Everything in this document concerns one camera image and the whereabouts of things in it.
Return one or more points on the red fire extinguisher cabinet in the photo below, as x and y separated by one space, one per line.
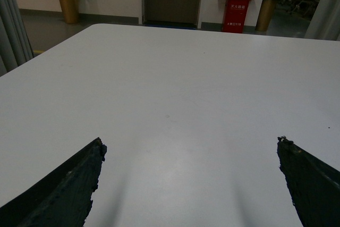
235 12

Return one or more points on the grey curtain right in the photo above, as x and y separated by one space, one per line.
325 22

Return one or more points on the blue floor mat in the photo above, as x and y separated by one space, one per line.
170 25

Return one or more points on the grey curtain left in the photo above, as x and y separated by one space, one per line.
15 45

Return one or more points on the grey curtain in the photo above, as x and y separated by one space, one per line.
325 22
15 45

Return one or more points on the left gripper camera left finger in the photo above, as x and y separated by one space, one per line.
63 197

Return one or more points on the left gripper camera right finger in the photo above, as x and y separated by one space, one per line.
313 185

